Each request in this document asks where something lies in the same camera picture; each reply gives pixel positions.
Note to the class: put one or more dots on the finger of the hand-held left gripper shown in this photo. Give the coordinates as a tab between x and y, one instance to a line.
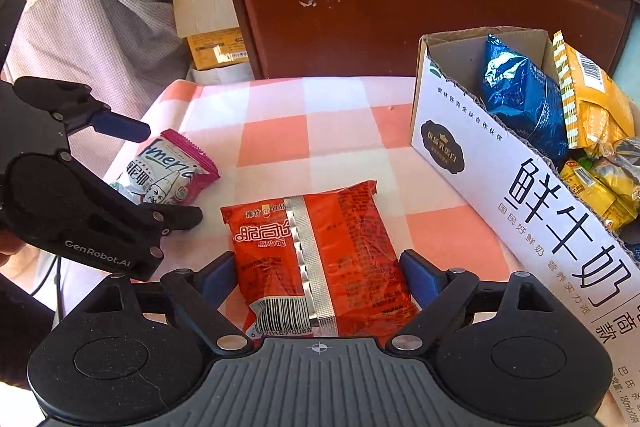
180	217
120	124

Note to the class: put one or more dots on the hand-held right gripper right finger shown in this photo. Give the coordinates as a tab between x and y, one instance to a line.
417	274

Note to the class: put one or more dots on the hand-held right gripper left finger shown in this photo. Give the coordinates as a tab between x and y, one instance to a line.
220	274

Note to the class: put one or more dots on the pink white snack packet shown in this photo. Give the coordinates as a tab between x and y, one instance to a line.
165	172

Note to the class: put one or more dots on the red snack packet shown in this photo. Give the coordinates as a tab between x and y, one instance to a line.
350	247

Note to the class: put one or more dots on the white printed cardboard box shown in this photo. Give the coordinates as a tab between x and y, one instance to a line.
500	177

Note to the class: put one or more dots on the shiny blue snack packet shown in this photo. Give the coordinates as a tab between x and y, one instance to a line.
525	97

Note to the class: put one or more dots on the yellow snack packet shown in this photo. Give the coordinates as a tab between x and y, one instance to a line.
595	102

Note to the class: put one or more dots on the white bag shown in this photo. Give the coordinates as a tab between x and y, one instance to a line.
225	74

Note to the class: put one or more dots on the open orange cardboard box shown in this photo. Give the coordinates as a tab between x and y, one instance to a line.
210	14

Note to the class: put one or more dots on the orange white checked tablecloth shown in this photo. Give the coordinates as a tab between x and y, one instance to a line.
325	132

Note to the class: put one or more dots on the golden snack packet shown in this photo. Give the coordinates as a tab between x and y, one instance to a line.
590	187

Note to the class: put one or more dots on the crinkled yellow black packet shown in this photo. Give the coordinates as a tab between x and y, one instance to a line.
625	157

